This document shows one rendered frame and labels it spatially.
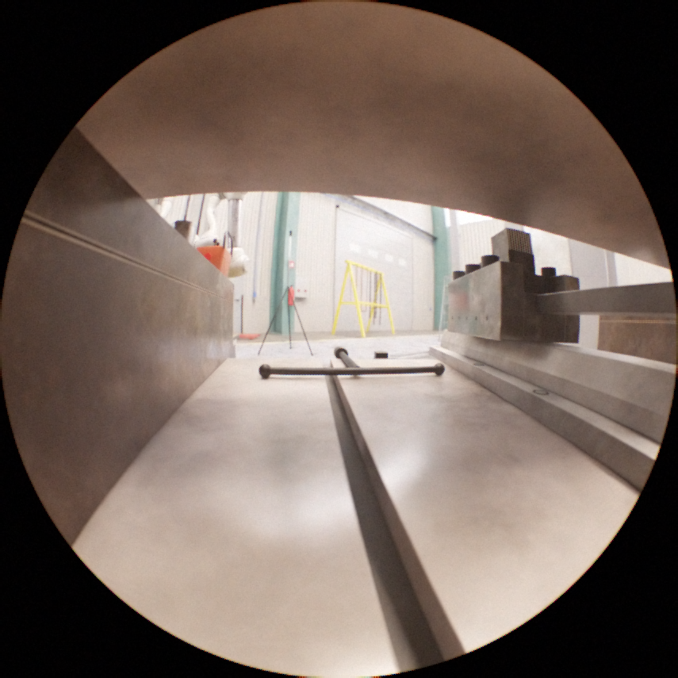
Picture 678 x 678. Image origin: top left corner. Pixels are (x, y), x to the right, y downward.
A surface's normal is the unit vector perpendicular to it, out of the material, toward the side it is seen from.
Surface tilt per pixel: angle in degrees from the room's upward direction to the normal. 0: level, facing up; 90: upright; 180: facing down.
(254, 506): 0
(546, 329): 90
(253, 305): 90
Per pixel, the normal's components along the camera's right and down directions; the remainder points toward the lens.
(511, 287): -0.11, 0.08
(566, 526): 0.02, -1.00
